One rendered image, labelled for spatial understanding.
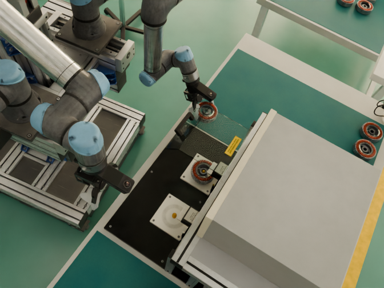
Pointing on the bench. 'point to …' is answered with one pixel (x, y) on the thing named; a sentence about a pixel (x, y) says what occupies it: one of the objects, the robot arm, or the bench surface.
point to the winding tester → (292, 207)
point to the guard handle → (183, 123)
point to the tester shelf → (190, 267)
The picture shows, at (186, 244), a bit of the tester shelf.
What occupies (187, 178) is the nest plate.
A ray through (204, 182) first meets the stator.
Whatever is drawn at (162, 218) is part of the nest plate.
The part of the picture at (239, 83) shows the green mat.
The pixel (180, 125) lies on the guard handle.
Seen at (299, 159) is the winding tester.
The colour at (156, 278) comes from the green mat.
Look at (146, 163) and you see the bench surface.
